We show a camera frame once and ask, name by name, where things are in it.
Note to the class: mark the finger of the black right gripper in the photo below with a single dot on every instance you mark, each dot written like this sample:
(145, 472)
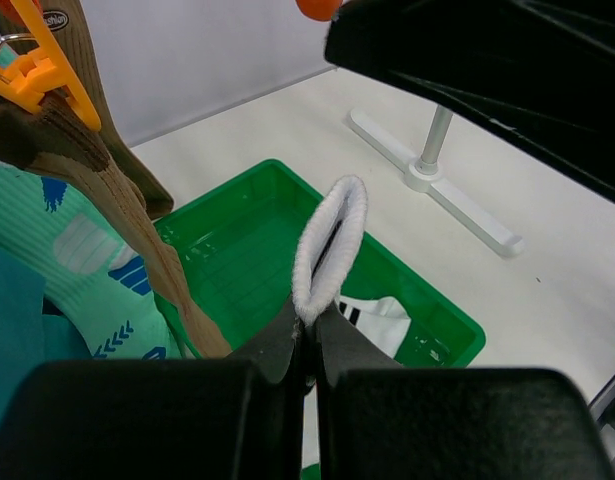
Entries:
(538, 74)

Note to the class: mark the white black striped sock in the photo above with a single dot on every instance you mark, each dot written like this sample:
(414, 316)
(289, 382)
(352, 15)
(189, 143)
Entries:
(328, 247)

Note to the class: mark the green plastic tray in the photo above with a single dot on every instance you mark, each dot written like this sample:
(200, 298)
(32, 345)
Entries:
(237, 245)

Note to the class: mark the mint green patterned sock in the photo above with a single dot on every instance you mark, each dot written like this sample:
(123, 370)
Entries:
(83, 267)

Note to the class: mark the brown sock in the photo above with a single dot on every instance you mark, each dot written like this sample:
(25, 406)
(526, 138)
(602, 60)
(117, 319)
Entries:
(56, 143)
(66, 19)

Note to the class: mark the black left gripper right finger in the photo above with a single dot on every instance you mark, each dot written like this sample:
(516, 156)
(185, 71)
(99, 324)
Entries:
(381, 420)

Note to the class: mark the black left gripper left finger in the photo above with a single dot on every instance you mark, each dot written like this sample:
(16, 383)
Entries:
(235, 418)

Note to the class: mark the teal shirt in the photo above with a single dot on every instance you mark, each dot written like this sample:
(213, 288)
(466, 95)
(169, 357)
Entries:
(30, 335)

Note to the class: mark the white metal clothes rack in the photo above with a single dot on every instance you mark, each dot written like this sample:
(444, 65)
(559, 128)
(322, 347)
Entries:
(422, 173)

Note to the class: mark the orange clothes peg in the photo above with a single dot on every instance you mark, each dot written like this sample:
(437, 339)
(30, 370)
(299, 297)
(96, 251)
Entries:
(319, 10)
(29, 77)

